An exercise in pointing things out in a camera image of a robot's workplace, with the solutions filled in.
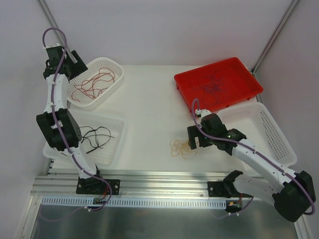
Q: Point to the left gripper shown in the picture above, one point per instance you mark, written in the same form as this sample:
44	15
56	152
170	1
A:
78	64

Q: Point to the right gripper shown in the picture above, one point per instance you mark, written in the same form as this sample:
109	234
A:
195	135

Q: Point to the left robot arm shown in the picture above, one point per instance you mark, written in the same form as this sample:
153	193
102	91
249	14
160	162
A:
57	124

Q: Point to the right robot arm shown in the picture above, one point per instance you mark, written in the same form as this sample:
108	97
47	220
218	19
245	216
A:
291	193

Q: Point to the white perforated basket far left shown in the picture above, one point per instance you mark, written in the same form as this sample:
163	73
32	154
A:
103	77

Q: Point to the white perforated basket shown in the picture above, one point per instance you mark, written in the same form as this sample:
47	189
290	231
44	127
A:
102	136
255	121
103	77

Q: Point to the red plastic tray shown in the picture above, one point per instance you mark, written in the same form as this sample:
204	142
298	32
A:
218	85

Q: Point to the white perforated basket right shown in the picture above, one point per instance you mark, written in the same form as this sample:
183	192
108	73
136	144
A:
255	121

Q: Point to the white perforated basket near left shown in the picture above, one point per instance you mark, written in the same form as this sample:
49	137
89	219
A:
102	136

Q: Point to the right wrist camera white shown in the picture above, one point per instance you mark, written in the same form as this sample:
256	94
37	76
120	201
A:
202	113

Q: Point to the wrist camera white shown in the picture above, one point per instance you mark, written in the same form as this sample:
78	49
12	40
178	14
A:
202	113
52	46

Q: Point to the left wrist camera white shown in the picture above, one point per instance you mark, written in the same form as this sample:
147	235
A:
52	46

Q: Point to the left frame post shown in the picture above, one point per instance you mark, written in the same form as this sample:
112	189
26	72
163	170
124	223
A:
59	34

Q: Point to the frame post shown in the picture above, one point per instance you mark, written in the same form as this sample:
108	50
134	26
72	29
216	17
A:
275	35
59	34

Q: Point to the right frame post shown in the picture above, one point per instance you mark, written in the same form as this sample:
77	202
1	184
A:
275	35

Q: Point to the aluminium mounting rail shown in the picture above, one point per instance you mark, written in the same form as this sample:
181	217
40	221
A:
133	183

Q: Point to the white slotted cable duct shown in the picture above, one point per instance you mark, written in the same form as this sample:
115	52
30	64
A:
135	202

